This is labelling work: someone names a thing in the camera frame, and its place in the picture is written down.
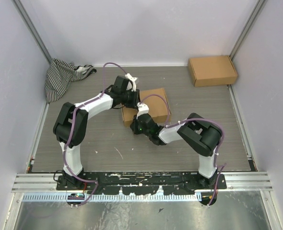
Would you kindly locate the striped black white cloth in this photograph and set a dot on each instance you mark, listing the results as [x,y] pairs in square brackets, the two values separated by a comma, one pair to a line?
[60,75]

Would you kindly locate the left aluminium corner post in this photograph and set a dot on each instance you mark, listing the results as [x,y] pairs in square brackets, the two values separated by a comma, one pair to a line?
[32,29]

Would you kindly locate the aluminium corner post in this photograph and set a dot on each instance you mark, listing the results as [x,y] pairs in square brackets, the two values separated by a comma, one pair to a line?
[32,29]
[260,4]

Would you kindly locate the aluminium front frame rail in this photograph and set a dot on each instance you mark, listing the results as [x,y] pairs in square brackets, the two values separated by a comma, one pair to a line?
[235,181]

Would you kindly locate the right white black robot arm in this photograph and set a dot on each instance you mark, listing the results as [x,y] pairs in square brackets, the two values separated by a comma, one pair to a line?
[202,135]

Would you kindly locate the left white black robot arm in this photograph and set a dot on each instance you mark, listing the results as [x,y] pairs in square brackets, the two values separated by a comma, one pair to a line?
[70,126]

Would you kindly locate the folded brown cardboard box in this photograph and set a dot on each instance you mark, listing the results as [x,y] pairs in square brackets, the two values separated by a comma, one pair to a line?
[212,71]

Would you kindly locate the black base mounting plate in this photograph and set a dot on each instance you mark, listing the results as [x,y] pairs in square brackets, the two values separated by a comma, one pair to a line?
[139,183]

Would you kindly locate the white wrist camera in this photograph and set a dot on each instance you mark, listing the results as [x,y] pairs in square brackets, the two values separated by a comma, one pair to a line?
[142,109]
[133,81]

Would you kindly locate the right aluminium corner post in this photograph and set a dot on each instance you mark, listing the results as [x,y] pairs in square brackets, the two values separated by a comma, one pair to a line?
[260,4]

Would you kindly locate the white slotted cable duct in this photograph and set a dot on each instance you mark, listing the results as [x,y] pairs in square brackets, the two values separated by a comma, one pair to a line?
[79,197]

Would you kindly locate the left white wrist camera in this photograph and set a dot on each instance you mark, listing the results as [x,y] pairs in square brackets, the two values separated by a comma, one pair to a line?
[133,81]

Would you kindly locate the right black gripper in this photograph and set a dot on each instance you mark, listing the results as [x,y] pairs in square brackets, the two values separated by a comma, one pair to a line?
[134,126]

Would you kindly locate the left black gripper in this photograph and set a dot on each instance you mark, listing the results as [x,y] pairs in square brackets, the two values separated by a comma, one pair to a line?
[136,97]

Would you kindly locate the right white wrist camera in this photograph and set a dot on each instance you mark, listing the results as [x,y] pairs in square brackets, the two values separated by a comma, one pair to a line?
[142,109]

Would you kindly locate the brown cardboard box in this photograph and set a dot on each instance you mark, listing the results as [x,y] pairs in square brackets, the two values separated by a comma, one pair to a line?
[212,71]
[155,103]

